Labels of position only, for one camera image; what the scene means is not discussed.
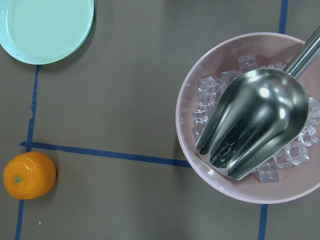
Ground pink bowl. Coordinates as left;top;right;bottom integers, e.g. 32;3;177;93
175;32;320;204

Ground metal ice scoop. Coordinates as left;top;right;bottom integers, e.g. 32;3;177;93
196;30;320;181

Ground orange fruit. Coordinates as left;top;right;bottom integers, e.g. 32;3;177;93
2;151;57;200

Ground green plate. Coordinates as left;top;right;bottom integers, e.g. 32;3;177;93
0;0;95;65

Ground ice cubes in bowl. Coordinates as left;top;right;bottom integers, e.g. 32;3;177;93
192;53;320;182

